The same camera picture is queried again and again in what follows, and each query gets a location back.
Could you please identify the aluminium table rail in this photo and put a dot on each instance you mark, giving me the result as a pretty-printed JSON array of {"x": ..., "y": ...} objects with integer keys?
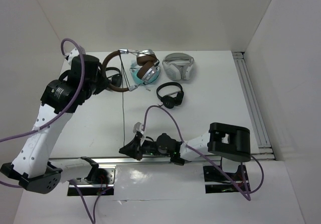
[{"x": 265, "y": 155}]

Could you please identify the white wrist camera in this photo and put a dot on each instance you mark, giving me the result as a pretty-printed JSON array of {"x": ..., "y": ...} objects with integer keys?
[
  {"x": 139, "y": 127},
  {"x": 72, "y": 54}
]

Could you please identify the black headphones centre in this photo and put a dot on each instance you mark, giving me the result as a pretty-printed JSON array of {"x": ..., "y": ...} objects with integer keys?
[{"x": 172, "y": 99}]

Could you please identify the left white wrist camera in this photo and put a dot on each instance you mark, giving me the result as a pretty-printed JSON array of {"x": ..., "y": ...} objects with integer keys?
[{"x": 72, "y": 54}]

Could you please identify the small black headphones left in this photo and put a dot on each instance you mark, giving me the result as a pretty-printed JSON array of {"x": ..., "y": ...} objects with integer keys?
[{"x": 115, "y": 79}]

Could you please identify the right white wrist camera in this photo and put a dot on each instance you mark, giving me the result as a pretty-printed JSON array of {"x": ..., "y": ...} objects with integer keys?
[{"x": 139, "y": 127}]

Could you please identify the brown leather headphones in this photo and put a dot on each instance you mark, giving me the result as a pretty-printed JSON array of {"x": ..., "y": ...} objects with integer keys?
[{"x": 146, "y": 59}]

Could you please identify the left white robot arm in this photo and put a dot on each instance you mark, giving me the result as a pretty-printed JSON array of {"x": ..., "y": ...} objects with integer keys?
[{"x": 32, "y": 167}]

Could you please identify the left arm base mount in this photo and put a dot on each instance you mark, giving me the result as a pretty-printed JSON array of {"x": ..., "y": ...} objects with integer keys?
[{"x": 103, "y": 182}]

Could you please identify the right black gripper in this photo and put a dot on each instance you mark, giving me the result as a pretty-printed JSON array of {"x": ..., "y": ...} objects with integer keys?
[{"x": 134, "y": 148}]

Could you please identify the right side aluminium rail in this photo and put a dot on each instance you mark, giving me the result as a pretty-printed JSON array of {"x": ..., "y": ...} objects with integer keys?
[{"x": 260, "y": 132}]

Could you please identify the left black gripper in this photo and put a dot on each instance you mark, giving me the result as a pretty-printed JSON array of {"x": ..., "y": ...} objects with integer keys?
[{"x": 104, "y": 83}]

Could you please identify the teal cat ear headphones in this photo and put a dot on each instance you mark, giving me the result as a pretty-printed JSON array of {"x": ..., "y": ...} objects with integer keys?
[{"x": 134, "y": 69}]

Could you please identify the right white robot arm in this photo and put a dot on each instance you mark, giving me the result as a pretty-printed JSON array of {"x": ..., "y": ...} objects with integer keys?
[{"x": 227, "y": 141}]

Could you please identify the white grey gaming headset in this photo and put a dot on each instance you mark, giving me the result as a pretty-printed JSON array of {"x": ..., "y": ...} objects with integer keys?
[{"x": 178, "y": 66}]

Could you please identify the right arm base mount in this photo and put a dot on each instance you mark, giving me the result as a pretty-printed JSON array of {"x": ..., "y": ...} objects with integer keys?
[{"x": 215, "y": 182}]

